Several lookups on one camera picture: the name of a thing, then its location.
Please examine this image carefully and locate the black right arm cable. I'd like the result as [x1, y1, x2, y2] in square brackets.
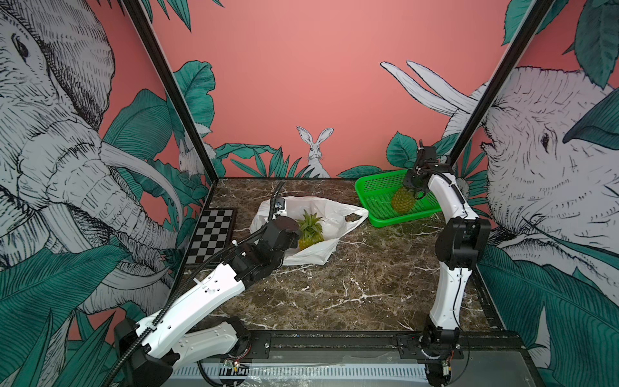
[425, 161, 472, 219]

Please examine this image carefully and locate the black frame post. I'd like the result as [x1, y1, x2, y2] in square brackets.
[448, 0, 554, 166]
[123, 0, 219, 184]

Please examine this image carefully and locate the black right frame post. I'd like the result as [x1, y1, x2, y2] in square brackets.
[448, 0, 554, 166]

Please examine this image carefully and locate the yellow ripe pineapple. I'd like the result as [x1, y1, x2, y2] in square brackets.
[297, 211, 324, 251]

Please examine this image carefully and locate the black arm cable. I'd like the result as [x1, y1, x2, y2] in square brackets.
[425, 161, 472, 219]
[98, 181, 287, 387]

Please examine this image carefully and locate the green plastic mesh basket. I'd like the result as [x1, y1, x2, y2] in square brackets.
[355, 169, 441, 228]

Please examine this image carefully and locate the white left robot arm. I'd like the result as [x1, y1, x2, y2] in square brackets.
[103, 215, 301, 386]

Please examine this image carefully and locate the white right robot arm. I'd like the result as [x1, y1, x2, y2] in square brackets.
[403, 145, 491, 357]

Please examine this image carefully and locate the greenish brown pineapple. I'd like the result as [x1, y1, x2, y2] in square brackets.
[391, 186, 417, 214]

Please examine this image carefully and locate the black left frame post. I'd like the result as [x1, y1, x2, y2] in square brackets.
[123, 0, 219, 184]

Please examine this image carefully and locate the white slotted cable duct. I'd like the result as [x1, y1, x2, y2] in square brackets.
[166, 362, 429, 384]

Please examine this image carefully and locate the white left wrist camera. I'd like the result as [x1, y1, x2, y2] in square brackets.
[271, 198, 287, 220]

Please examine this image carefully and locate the white plastic bag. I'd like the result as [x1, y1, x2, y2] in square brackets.
[248, 195, 369, 267]

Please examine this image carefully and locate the black white checkerboard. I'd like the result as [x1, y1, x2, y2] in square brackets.
[186, 208, 237, 266]

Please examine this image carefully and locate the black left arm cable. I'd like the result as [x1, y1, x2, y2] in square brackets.
[98, 181, 287, 387]

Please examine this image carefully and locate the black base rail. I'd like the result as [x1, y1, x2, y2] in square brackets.
[245, 330, 526, 361]

